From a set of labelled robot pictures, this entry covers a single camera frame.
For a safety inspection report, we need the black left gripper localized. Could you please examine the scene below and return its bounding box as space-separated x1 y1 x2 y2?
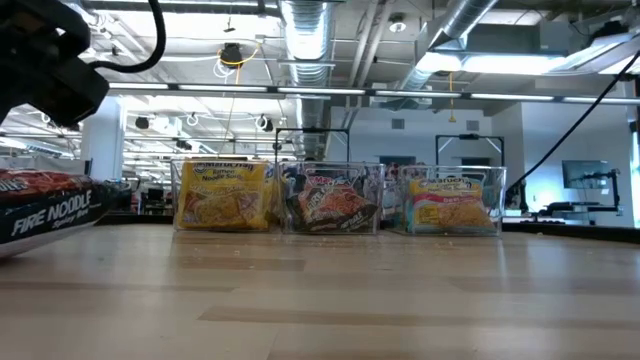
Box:
0 0 93 121

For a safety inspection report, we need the black Fire Noodle pack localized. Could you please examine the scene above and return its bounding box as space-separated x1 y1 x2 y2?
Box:
0 168 119 259
287 172 380 234

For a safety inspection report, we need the yellow Maruchan ramen pack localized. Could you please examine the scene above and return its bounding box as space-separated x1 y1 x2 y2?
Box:
174 160 274 231

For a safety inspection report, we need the blue Maruchan ramen pack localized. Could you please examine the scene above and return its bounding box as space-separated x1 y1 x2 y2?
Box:
407 175 496 234

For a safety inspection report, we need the black ceiling device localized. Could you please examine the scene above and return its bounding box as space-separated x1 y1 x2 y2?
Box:
219 42 245 66

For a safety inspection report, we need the clear plastic bin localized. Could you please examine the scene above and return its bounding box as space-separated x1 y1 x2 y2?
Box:
397 165 507 237
277 160 386 235
171 158 281 233

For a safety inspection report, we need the long ceiling light strip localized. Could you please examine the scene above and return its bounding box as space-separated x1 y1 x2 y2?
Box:
107 81 640 107

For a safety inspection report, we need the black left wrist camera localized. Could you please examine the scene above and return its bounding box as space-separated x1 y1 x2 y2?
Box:
22 53 110 128

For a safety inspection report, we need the black left wrist camera cable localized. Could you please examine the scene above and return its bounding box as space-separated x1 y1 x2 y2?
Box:
89 0 167 75

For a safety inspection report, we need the silver round ventilation duct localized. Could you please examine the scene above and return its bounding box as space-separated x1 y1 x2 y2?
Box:
399 0 501 96
277 0 337 161

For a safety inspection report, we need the black overhead camera frame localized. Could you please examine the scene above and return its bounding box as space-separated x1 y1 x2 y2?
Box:
434 133 506 169

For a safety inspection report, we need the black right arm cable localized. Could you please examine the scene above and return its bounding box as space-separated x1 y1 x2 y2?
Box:
504 49 640 194

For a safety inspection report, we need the wall monitor screen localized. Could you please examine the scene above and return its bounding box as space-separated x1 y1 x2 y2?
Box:
561 159 610 190

